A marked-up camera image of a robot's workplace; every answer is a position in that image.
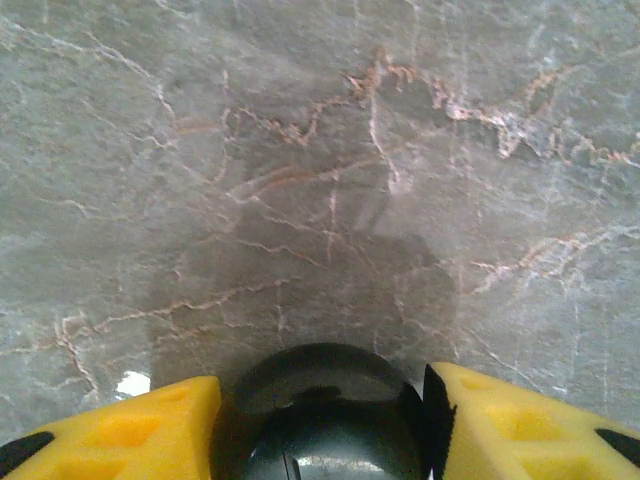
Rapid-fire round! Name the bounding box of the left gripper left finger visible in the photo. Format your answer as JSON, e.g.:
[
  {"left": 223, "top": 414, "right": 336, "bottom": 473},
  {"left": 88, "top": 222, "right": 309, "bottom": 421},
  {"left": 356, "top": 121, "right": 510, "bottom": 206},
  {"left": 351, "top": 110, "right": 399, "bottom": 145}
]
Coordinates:
[{"left": 0, "top": 375, "right": 223, "bottom": 480}]

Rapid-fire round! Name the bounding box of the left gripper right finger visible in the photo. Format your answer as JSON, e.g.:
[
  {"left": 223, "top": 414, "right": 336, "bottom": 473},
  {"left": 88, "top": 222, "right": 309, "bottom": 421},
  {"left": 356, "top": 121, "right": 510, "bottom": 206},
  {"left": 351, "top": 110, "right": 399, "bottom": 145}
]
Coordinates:
[{"left": 423, "top": 360, "right": 640, "bottom": 480}]

